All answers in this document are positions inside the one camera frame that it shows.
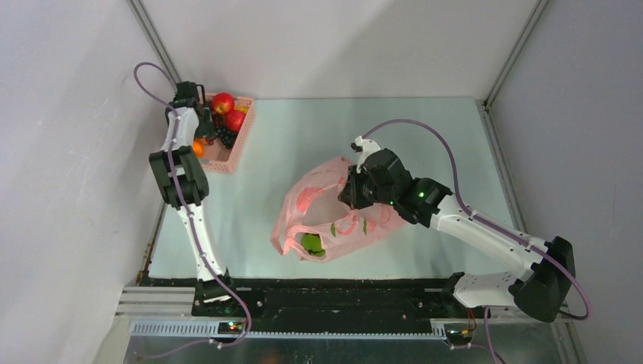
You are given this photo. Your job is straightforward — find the green striped fake watermelon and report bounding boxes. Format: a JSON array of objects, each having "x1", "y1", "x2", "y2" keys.
[{"x1": 300, "y1": 233, "x2": 325, "y2": 257}]

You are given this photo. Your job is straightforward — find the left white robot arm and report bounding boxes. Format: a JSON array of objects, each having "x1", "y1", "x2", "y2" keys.
[{"x1": 149, "y1": 81, "x2": 240, "y2": 316}]

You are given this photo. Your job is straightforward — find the orange fake orange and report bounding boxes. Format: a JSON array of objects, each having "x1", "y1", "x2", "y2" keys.
[{"x1": 192, "y1": 140, "x2": 205, "y2": 158}]

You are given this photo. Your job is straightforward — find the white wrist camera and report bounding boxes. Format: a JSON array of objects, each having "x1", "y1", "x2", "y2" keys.
[
  {"x1": 350, "y1": 136, "x2": 381, "y2": 174},
  {"x1": 196, "y1": 84, "x2": 205, "y2": 103}
]

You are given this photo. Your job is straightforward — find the red fake apple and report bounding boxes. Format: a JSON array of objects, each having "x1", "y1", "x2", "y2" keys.
[{"x1": 224, "y1": 110, "x2": 246, "y2": 133}]

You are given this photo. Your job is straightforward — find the pink plastic perforated basket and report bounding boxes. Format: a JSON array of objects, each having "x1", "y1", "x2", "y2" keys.
[{"x1": 198, "y1": 93, "x2": 255, "y2": 174}]

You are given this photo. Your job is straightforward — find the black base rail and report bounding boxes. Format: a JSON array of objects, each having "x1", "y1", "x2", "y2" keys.
[{"x1": 190, "y1": 274, "x2": 483, "y2": 335}]

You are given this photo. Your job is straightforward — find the red apple at basket back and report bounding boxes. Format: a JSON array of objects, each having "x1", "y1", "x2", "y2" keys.
[{"x1": 211, "y1": 93, "x2": 235, "y2": 115}]

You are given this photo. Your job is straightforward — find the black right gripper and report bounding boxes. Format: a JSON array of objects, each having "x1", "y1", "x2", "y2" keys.
[{"x1": 338, "y1": 164, "x2": 396, "y2": 210}]

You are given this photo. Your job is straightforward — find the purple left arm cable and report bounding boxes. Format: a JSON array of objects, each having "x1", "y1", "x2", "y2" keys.
[{"x1": 133, "y1": 62, "x2": 253, "y2": 360}]

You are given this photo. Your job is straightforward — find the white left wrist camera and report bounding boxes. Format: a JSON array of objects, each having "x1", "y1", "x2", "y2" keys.
[{"x1": 196, "y1": 84, "x2": 205, "y2": 103}]

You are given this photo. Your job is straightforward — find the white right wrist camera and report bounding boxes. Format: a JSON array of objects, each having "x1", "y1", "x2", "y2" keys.
[{"x1": 350, "y1": 136, "x2": 381, "y2": 174}]

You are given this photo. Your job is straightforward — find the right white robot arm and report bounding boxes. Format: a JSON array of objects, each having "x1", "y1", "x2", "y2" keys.
[{"x1": 338, "y1": 143, "x2": 576, "y2": 322}]

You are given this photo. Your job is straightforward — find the yellow fake fruit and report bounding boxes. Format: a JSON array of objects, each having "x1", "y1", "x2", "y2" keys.
[{"x1": 234, "y1": 106, "x2": 249, "y2": 115}]

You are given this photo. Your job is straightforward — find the dark purple fake grapes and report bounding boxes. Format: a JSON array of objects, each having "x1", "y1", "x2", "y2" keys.
[{"x1": 211, "y1": 113, "x2": 225, "y2": 133}]

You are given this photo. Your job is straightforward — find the black fake grape bunch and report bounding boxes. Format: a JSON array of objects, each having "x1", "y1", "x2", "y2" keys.
[{"x1": 215, "y1": 126, "x2": 238, "y2": 149}]

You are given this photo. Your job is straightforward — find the pink printed plastic bag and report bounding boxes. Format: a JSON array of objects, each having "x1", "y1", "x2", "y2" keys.
[{"x1": 270, "y1": 157, "x2": 406, "y2": 262}]

